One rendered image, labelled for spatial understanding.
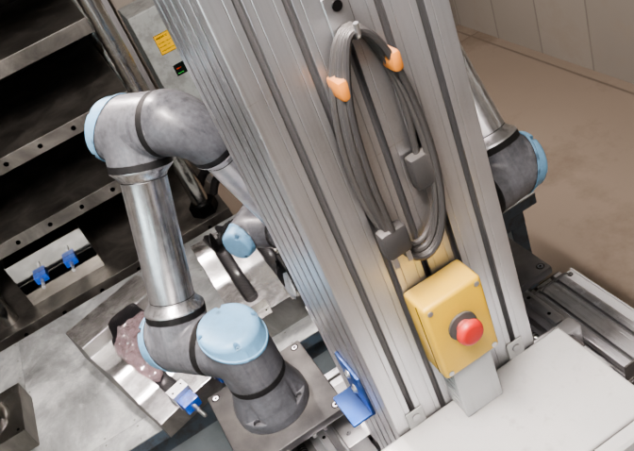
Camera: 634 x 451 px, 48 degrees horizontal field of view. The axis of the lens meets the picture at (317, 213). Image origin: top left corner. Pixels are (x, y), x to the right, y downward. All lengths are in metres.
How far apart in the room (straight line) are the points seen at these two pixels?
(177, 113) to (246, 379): 0.49
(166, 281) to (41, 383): 1.01
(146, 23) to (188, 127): 1.24
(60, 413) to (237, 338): 0.96
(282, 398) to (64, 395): 0.95
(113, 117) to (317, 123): 0.59
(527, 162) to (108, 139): 0.79
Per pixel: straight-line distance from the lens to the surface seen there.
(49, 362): 2.34
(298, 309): 1.92
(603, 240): 3.09
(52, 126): 2.43
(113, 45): 2.28
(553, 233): 3.15
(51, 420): 2.16
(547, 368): 1.10
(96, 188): 2.51
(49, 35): 2.35
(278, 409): 1.38
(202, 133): 1.22
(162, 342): 1.38
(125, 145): 1.27
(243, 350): 1.28
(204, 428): 2.02
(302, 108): 0.74
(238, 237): 1.52
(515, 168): 1.44
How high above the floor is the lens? 2.09
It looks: 35 degrees down
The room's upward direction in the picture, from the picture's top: 24 degrees counter-clockwise
